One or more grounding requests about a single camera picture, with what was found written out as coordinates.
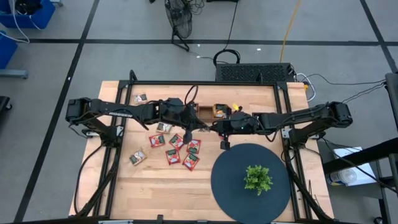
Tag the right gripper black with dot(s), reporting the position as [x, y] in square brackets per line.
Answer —
[244, 123]

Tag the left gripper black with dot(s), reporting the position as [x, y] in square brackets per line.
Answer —
[180, 113]

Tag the wooden three-compartment tea box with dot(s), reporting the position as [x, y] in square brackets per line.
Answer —
[206, 113]

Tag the orange tea packet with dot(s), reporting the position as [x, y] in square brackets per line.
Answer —
[220, 111]

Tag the red tea packet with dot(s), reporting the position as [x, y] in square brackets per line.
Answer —
[157, 140]
[194, 147]
[191, 161]
[176, 141]
[173, 156]

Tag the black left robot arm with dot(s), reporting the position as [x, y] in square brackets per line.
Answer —
[109, 110]

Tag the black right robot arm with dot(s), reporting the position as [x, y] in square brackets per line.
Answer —
[311, 119]

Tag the small yellow tag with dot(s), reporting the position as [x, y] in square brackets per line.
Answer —
[236, 107]

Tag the black perforated computer tower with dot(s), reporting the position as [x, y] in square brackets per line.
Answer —
[255, 72]

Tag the small green artificial plant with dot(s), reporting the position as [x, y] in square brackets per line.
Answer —
[258, 180]

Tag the round dark blue placemat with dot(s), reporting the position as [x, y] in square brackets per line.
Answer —
[230, 193]

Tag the black floor fan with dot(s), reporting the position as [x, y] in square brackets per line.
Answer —
[178, 17]

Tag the white wipes canister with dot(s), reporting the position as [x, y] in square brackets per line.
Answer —
[342, 177]

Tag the black metal shelf stand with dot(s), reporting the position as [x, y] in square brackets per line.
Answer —
[357, 157]

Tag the white box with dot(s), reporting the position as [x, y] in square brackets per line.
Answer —
[363, 174]

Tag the grey cart base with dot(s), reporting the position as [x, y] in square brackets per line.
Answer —
[14, 74]

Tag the large blue bin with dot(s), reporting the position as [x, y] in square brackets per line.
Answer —
[40, 17]

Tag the black cart wheel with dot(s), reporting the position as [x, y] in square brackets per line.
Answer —
[4, 104]

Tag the blue cart bin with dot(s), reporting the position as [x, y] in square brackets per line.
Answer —
[7, 49]

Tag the black metal table frame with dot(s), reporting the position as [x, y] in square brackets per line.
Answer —
[217, 83]

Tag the small black table camera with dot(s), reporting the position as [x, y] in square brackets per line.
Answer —
[160, 218]

